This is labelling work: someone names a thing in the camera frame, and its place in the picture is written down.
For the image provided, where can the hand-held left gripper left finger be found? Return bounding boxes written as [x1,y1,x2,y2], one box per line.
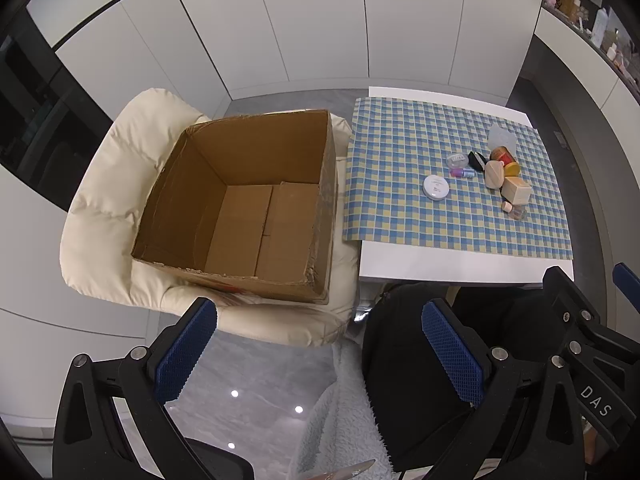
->
[52,297,218,480]

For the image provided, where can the white round tin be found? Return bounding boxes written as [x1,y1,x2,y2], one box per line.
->
[422,174,450,202]

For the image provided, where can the black mesh office chair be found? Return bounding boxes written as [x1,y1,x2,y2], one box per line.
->
[185,437,251,480]

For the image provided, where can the beige makeup puff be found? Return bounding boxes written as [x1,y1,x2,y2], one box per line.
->
[484,160,506,191]

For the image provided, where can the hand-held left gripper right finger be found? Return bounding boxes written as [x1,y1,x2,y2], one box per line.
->
[421,299,586,480]

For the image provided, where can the person's black pants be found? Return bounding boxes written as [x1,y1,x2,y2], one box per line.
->
[361,282,556,473]

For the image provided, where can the cream padded armchair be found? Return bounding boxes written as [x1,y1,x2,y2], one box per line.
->
[59,88,361,348]

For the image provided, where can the black glass cabinet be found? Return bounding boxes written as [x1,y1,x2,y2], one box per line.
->
[0,7,113,213]

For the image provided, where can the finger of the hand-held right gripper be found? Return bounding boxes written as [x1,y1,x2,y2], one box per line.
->
[612,262,640,311]
[542,266,640,361]

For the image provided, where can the translucent plastic container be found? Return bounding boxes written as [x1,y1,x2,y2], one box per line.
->
[487,122,516,150]

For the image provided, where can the cardboard box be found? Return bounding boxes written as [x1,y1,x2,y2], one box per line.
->
[131,109,340,306]

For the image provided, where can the beige square carton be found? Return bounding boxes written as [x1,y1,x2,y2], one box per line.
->
[501,175,532,206]

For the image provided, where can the white table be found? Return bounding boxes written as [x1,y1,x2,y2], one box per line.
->
[357,86,546,288]

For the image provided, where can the white fluffy blanket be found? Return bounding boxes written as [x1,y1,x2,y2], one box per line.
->
[295,340,396,480]

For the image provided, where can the blue yellow checkered tablecloth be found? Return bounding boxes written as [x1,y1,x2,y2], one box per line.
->
[341,97,575,259]

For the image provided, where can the curved white counter cabinet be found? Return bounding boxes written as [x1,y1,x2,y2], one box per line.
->
[507,5,640,271]

